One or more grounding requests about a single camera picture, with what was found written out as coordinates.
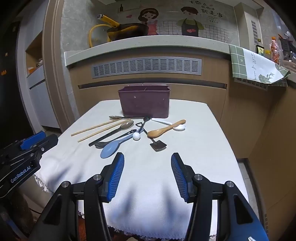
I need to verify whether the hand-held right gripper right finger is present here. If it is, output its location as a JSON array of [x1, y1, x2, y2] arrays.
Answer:
[[171, 152, 270, 241]]

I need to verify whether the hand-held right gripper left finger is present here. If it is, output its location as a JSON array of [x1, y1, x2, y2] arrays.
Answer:
[[28, 152, 125, 241]]

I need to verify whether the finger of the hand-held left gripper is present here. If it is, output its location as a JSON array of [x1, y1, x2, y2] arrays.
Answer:
[[27, 134, 59, 158], [20, 131, 46, 150]]

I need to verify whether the blue plastic spoon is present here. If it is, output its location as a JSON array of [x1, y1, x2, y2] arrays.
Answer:
[[100, 134, 136, 159]]

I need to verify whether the metal smiley-face spoon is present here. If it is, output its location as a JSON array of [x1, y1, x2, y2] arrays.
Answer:
[[94, 130, 137, 148]]

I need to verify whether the thin metal utensil loop end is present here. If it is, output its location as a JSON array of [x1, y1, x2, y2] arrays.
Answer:
[[135, 123, 167, 151]]

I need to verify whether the wooden chopstick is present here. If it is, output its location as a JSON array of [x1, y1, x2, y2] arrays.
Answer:
[[78, 124, 126, 142], [71, 119, 128, 137]]

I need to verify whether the white ceramic spoon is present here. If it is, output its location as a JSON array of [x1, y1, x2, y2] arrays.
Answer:
[[151, 118, 187, 131]]

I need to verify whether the wooden spoon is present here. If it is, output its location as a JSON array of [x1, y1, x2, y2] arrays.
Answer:
[[147, 119, 186, 138]]

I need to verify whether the translucent brown black-handled spoon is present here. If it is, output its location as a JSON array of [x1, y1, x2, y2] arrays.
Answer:
[[88, 120, 134, 147]]

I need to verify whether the small thin metal spoon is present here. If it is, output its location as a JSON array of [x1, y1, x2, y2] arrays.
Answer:
[[109, 115, 152, 120]]

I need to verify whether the maroon plastic utensil holder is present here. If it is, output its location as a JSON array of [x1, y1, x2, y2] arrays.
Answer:
[[118, 85, 171, 117]]

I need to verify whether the white tablecloth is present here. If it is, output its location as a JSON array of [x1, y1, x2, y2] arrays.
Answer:
[[33, 99, 249, 235]]

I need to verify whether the green checkered white towel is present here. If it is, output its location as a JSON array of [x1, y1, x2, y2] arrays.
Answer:
[[229, 44, 291, 88]]

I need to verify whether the orange snack packet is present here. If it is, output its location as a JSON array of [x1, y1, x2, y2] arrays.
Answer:
[[269, 36, 281, 66]]

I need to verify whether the black basket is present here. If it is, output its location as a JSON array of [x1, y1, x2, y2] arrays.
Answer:
[[278, 33, 296, 61]]

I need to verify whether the yellow hose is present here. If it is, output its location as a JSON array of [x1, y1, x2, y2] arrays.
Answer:
[[89, 23, 112, 48]]

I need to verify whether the pan with yellow handle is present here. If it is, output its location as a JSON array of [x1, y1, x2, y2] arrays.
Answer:
[[97, 14, 150, 41]]

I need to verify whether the cartoon wall sticker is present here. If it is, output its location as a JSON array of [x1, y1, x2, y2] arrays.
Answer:
[[117, 0, 233, 39]]

